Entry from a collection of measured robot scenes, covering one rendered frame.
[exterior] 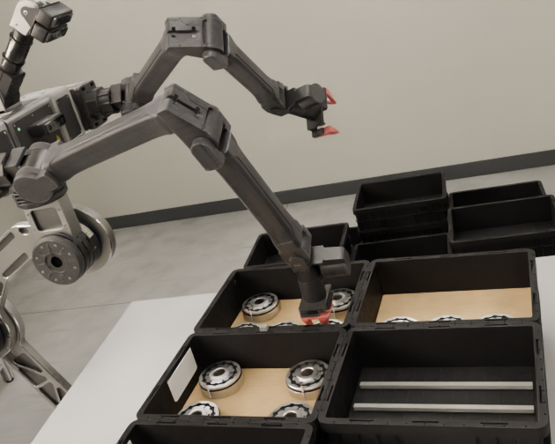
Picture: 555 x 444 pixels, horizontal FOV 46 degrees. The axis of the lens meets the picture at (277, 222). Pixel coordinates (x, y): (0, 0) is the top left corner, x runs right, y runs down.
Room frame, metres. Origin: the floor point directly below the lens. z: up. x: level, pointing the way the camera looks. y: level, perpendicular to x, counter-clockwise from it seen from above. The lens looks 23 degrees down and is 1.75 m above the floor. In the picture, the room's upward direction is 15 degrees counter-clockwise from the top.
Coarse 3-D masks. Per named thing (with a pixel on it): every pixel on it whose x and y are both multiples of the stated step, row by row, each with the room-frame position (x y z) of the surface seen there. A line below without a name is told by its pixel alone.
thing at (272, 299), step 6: (258, 294) 1.61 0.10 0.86; (264, 294) 1.61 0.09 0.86; (270, 294) 1.60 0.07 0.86; (246, 300) 1.60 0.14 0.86; (270, 300) 1.56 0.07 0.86; (276, 300) 1.55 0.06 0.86; (246, 306) 1.57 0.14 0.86; (264, 306) 1.54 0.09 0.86; (270, 306) 1.53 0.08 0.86; (246, 312) 1.54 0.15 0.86; (252, 312) 1.53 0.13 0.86; (258, 312) 1.52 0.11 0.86; (264, 312) 1.52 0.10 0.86
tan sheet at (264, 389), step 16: (256, 368) 1.32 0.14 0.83; (272, 368) 1.30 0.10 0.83; (288, 368) 1.29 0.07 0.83; (256, 384) 1.26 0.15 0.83; (272, 384) 1.24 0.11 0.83; (192, 400) 1.27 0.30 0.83; (208, 400) 1.25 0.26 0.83; (224, 400) 1.24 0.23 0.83; (240, 400) 1.22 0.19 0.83; (256, 400) 1.20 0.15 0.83; (272, 400) 1.19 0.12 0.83; (288, 400) 1.17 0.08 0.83; (256, 416) 1.15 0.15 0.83
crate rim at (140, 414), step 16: (192, 336) 1.38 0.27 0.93; (208, 336) 1.36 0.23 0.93; (224, 336) 1.35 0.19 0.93; (240, 336) 1.33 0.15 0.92; (336, 352) 1.16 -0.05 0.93; (160, 384) 1.22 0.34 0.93; (320, 400) 1.02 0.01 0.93; (144, 416) 1.12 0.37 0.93; (160, 416) 1.11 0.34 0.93; (176, 416) 1.09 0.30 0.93; (192, 416) 1.08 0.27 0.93; (208, 416) 1.07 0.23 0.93; (224, 416) 1.05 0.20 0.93; (240, 416) 1.04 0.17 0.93
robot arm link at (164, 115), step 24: (168, 96) 1.18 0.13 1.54; (192, 96) 1.20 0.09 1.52; (120, 120) 1.22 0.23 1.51; (144, 120) 1.18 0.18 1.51; (168, 120) 1.15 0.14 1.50; (192, 120) 1.16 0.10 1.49; (216, 120) 1.19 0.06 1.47; (48, 144) 1.35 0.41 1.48; (72, 144) 1.27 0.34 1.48; (96, 144) 1.23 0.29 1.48; (120, 144) 1.22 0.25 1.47; (216, 144) 1.16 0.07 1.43; (24, 168) 1.29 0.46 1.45; (48, 168) 1.27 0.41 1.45; (72, 168) 1.27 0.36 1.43; (24, 192) 1.30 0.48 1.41; (48, 192) 1.28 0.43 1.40
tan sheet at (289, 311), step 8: (280, 304) 1.59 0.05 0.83; (288, 304) 1.57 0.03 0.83; (296, 304) 1.56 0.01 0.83; (240, 312) 1.60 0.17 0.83; (280, 312) 1.54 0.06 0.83; (288, 312) 1.53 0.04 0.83; (296, 312) 1.52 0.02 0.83; (240, 320) 1.56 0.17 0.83; (272, 320) 1.52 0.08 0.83; (280, 320) 1.50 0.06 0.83; (288, 320) 1.49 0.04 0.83; (296, 320) 1.48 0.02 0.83; (312, 320) 1.46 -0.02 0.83
